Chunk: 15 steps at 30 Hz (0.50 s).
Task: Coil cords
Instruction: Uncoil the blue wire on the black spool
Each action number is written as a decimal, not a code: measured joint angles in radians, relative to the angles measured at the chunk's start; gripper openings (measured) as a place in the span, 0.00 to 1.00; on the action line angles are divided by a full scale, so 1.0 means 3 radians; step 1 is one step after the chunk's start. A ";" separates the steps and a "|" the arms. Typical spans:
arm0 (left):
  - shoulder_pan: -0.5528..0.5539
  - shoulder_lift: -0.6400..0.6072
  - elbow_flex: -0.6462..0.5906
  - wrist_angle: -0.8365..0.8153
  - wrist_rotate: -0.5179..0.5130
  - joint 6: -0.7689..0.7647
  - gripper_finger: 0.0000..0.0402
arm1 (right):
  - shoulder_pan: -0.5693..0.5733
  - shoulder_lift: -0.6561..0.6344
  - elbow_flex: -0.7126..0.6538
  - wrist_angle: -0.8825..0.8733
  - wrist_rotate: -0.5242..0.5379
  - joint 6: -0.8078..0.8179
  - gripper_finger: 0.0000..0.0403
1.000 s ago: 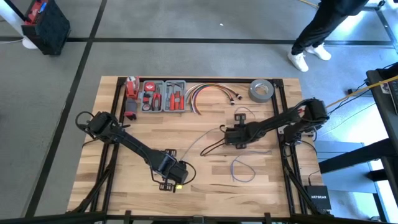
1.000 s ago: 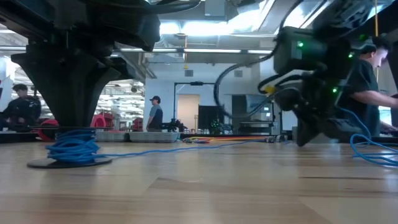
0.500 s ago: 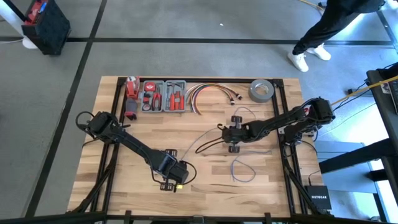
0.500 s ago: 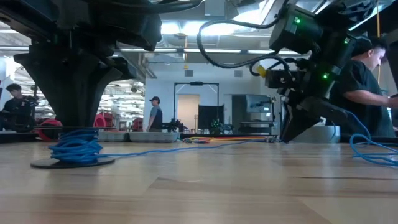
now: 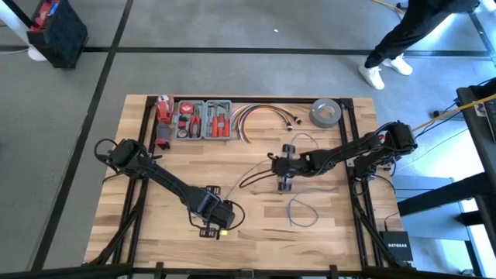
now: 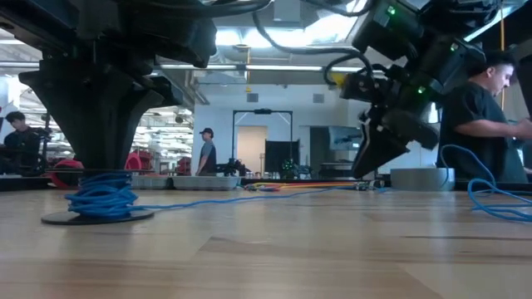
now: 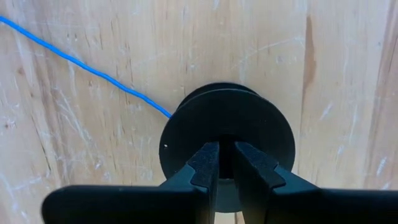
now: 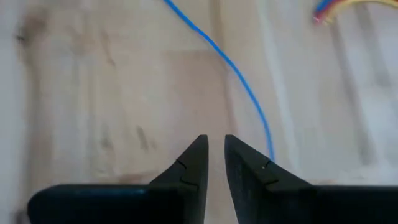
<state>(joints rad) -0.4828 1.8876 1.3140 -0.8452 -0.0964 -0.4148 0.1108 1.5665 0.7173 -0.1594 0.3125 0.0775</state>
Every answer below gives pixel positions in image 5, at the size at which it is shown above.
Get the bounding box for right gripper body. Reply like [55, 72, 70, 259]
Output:
[270, 155, 309, 178]

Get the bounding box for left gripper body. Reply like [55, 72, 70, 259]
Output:
[195, 189, 236, 230]

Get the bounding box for thin blue cord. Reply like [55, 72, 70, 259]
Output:
[223, 133, 342, 229]

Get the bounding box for grey open tool case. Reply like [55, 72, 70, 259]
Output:
[173, 99, 233, 141]

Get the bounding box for small hammer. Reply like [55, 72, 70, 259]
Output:
[207, 101, 232, 117]

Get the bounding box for person's foot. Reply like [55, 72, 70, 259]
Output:
[381, 53, 414, 77]
[357, 64, 386, 91]

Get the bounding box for black Netgear router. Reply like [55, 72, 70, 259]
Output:
[379, 231, 414, 264]

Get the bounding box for person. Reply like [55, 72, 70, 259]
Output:
[357, 0, 481, 91]

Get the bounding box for black desk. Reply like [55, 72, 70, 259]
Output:
[394, 77, 496, 272]

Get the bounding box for black red storage crate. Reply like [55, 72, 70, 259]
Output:
[26, 0, 89, 70]

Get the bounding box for white pole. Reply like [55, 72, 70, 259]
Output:
[0, 0, 48, 63]

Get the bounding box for black floor stand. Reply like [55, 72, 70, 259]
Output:
[467, 9, 496, 63]

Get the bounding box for multicoloured wire harness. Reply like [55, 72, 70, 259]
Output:
[231, 102, 303, 143]
[236, 106, 294, 143]

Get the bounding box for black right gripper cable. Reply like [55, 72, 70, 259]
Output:
[239, 169, 277, 189]

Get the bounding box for grey duct tape roll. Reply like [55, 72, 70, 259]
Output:
[309, 98, 343, 129]

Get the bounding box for red handled pliers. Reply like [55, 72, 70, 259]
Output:
[188, 115, 202, 139]

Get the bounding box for long yellow cable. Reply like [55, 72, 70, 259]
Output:
[412, 92, 496, 133]

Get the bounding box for yellow extension cord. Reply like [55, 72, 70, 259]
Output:
[371, 0, 405, 15]

